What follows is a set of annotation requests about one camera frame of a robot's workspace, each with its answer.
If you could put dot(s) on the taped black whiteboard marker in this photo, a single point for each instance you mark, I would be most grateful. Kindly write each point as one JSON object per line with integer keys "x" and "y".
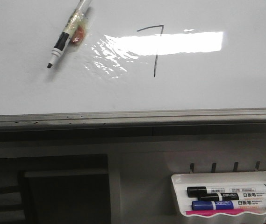
{"x": 69, "y": 30}

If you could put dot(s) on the blue capped whiteboard marker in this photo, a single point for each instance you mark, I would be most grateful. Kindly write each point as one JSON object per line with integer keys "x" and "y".
{"x": 227, "y": 205}

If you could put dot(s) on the white plastic marker tray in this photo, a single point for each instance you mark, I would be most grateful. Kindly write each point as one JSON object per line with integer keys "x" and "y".
{"x": 183, "y": 202}

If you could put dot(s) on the pink eraser strip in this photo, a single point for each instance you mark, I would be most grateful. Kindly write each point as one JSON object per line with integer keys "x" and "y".
{"x": 208, "y": 213}

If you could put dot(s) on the black capped marker top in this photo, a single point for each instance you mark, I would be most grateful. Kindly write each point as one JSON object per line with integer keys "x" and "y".
{"x": 195, "y": 191}

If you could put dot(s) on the black capped marker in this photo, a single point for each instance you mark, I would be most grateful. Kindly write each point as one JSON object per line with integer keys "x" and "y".
{"x": 233, "y": 196}
{"x": 195, "y": 191}

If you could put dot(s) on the black capped marker middle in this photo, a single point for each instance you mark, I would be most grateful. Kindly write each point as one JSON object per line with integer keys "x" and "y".
{"x": 233, "y": 196}

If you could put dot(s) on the white whiteboard with grey frame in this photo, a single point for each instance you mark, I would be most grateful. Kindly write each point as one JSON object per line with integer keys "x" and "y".
{"x": 141, "y": 63}

